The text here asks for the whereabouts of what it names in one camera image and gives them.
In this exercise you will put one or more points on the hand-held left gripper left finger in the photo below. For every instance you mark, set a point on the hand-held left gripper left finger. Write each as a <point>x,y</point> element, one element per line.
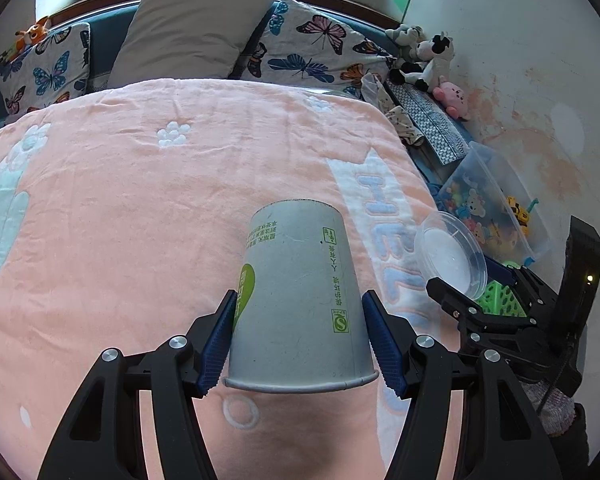
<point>217,345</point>

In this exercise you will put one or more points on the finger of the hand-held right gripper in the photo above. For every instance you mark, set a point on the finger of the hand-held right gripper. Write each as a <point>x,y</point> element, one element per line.
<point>455,300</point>
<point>525,290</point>

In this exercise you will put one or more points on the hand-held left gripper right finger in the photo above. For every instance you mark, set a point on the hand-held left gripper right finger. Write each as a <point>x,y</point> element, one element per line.
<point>385,345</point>

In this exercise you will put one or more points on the green plastic basket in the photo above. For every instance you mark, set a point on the green plastic basket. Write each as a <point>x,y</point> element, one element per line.
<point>500,300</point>

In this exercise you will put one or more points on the clear plastic lid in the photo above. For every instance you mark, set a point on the clear plastic lid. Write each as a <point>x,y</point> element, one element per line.
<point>445,255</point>

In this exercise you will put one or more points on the white paper cup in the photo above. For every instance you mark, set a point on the white paper cup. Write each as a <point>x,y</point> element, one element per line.
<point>300,285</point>

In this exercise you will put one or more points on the person's right forearm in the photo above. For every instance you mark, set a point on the person's right forearm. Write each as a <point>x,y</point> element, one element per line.
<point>555,410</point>

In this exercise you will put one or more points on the yellow toy vehicle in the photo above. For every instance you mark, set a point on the yellow toy vehicle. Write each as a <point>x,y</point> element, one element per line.
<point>519,212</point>

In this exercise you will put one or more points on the clear plastic storage bin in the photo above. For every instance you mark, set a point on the clear plastic storage bin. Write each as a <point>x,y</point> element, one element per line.
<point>485,180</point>

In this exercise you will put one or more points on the blue bedsheet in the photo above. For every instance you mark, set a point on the blue bedsheet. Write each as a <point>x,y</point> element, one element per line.
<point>432,175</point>

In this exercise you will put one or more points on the pink blanket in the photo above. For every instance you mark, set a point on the pink blanket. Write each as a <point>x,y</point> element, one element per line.
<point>130,210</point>

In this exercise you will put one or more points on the black white patterned box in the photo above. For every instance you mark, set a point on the black white patterned box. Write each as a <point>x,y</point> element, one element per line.
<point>430,120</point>

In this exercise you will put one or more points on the crumpled beige clothing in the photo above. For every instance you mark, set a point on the crumpled beige clothing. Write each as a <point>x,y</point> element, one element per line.
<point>402,125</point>

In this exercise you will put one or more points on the pink plush toy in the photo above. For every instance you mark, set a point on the pink plush toy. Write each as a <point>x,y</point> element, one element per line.
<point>452,97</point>

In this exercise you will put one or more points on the black white cow plush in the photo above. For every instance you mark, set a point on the black white cow plush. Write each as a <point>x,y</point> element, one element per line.
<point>430,60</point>

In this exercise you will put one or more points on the grey white plush toy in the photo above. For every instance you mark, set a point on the grey white plush toy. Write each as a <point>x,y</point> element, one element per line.
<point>405,37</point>

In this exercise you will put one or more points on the large butterfly print pillow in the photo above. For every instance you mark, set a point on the large butterfly print pillow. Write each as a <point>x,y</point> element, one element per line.
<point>320,45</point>

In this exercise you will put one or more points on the blue padded headboard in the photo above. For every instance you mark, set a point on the blue padded headboard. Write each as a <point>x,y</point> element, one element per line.
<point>105,45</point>

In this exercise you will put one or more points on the small butterfly print pillow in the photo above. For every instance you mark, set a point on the small butterfly print pillow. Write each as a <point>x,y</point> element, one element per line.
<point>45,75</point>

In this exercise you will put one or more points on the beige pillow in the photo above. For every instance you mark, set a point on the beige pillow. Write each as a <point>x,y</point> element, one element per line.
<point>190,25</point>

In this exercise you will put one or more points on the orange plush toy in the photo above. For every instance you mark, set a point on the orange plush toy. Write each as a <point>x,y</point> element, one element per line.
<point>32,34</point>

